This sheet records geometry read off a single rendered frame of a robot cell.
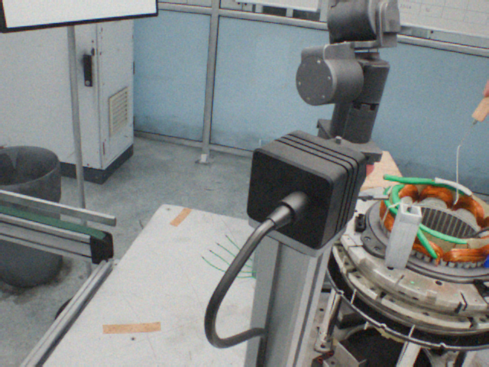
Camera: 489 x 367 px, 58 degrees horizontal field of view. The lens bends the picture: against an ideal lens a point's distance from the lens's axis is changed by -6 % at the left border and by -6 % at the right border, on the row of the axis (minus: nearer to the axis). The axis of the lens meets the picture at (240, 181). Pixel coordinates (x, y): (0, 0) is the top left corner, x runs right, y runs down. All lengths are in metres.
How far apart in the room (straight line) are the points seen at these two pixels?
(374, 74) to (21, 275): 1.92
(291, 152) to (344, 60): 0.35
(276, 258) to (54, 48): 2.67
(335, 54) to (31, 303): 1.90
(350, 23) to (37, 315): 1.85
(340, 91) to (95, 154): 2.51
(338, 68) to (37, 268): 1.88
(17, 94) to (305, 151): 2.94
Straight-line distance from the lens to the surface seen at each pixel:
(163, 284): 1.07
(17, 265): 2.22
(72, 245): 1.31
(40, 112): 3.06
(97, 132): 2.88
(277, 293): 0.26
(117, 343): 0.95
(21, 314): 2.19
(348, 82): 0.54
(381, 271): 0.67
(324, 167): 0.21
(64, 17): 1.37
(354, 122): 0.60
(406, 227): 0.65
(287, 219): 0.20
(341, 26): 0.60
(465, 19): 2.95
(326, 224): 0.21
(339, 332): 0.98
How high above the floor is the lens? 1.49
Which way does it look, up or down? 28 degrees down
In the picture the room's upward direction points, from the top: 6 degrees clockwise
